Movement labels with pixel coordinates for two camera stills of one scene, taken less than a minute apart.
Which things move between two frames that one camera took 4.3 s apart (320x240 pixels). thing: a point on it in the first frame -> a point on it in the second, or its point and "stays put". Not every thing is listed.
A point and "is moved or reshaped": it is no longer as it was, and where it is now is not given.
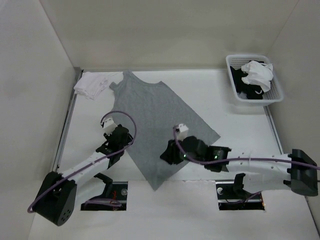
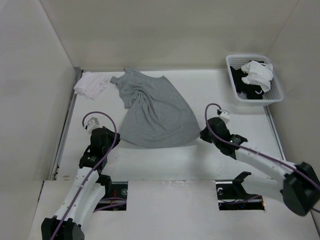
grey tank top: [159, 115] is moved or reshaped
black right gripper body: [174, 157] -> [206, 136]
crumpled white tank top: [259, 74] stays put
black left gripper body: [127, 140] -> [110, 139]
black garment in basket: [253, 92] stays put
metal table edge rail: [77, 71] stays put
